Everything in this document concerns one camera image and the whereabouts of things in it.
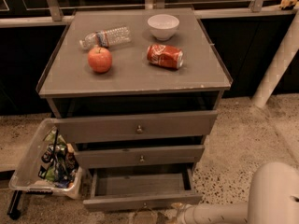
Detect grey bottom drawer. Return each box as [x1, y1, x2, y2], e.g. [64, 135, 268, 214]
[83, 163, 202, 212]

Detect grey drawer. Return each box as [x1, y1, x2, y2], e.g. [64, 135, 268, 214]
[83, 163, 202, 212]
[54, 110, 218, 143]
[75, 145, 205, 169]

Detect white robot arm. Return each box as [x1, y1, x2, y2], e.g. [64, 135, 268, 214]
[165, 161, 299, 224]

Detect grey middle drawer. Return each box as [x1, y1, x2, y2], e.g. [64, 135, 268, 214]
[75, 145, 205, 169]

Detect grey top drawer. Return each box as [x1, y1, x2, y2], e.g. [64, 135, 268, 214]
[54, 110, 218, 143]

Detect grey wooden drawer cabinet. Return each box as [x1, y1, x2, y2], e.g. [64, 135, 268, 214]
[36, 8, 234, 179]

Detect snack packets in bin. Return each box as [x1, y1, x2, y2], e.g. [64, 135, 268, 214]
[38, 128, 78, 189]

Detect clear plastic storage bin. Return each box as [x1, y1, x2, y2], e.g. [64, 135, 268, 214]
[8, 119, 82, 199]

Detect black bin stand leg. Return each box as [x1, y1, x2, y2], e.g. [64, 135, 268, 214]
[7, 190, 22, 220]

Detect red soda can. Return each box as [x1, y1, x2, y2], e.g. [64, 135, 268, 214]
[147, 44, 183, 69]

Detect red apple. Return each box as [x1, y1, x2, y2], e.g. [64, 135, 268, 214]
[88, 47, 112, 73]

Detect clear plastic water bottle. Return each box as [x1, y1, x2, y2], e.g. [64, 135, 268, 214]
[79, 26, 132, 50]

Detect white ceramic bowl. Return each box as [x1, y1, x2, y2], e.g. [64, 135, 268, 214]
[148, 14, 179, 41]

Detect white diagonal pole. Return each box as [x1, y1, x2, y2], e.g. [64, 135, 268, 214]
[252, 12, 299, 108]

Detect metal glass railing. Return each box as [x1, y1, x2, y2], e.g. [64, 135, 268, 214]
[0, 0, 296, 28]

